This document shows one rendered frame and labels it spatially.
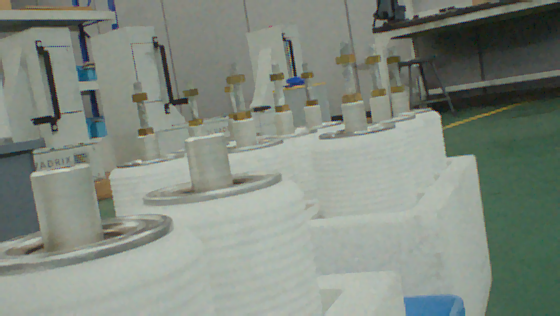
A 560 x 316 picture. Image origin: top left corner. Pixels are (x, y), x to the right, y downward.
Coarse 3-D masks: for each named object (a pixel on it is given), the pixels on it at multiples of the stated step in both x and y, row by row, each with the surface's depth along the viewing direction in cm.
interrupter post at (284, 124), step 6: (276, 114) 80; (282, 114) 79; (288, 114) 79; (276, 120) 80; (282, 120) 79; (288, 120) 79; (276, 126) 80; (282, 126) 79; (288, 126) 79; (282, 132) 80; (288, 132) 79; (294, 132) 80
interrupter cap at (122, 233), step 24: (120, 216) 29; (144, 216) 28; (168, 216) 26; (24, 240) 27; (120, 240) 23; (144, 240) 23; (0, 264) 22; (24, 264) 22; (48, 264) 22; (72, 264) 22
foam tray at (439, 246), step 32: (448, 160) 91; (416, 192) 69; (448, 192) 65; (320, 224) 60; (352, 224) 59; (384, 224) 58; (416, 224) 57; (448, 224) 62; (480, 224) 87; (320, 256) 60; (352, 256) 59; (384, 256) 58; (416, 256) 57; (448, 256) 59; (480, 256) 83; (416, 288) 57; (448, 288) 57; (480, 288) 79
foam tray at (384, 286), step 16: (368, 272) 41; (384, 272) 41; (320, 288) 40; (336, 288) 40; (352, 288) 39; (368, 288) 38; (384, 288) 38; (400, 288) 41; (336, 304) 36; (352, 304) 36; (368, 304) 35; (384, 304) 37; (400, 304) 40
